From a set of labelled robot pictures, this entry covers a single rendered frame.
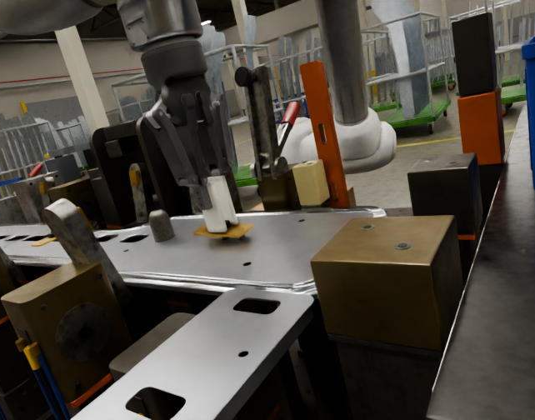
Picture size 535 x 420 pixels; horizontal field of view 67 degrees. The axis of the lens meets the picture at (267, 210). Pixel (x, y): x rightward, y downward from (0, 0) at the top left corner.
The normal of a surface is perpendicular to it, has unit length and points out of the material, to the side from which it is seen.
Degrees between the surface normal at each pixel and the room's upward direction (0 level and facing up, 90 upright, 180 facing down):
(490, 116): 90
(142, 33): 91
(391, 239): 0
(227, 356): 0
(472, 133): 90
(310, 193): 90
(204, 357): 0
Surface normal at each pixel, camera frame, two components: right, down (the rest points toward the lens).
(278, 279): -0.23, -0.94
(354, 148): -0.16, 0.72
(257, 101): -0.56, 0.20
